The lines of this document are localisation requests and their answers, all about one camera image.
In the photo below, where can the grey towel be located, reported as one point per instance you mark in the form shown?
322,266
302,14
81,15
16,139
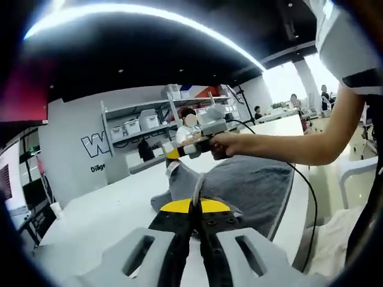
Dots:
239,185

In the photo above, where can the person's right hand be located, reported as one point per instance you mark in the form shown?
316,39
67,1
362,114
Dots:
226,146

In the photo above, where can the black hanging jacket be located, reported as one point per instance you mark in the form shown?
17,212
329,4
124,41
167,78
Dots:
145,151

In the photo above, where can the black tripod stand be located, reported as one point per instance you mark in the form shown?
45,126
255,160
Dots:
243,101

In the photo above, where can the white storage box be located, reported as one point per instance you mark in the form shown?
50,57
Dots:
117,133
132,126
149,120

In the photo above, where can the grey metal shelf rack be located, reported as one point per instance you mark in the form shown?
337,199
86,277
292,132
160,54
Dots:
134,112

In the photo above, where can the green potted plant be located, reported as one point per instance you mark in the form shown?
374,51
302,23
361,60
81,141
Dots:
278,105

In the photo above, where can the ceiling light strip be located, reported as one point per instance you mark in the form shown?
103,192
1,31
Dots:
251,58

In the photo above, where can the white crumpled cloth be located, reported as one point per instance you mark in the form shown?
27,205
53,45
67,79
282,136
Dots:
335,239

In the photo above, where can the white paper cup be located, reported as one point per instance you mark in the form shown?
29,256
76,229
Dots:
56,210

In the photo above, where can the black side desk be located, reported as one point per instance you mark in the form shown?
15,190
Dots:
42,219

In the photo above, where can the black monitor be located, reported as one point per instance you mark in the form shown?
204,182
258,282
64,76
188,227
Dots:
35,192

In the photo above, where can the white chair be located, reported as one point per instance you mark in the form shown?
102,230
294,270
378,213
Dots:
356,170

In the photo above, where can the person's black shirt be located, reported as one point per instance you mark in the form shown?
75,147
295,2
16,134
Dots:
368,179

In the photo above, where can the large red wall screen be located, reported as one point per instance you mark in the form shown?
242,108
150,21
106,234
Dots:
24,95

